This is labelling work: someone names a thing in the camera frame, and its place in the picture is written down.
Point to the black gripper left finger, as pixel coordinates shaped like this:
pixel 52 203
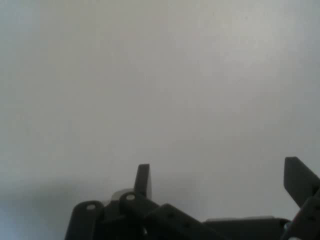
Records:
pixel 140 215

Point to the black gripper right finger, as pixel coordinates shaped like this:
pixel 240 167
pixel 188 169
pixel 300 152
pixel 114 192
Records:
pixel 307 195

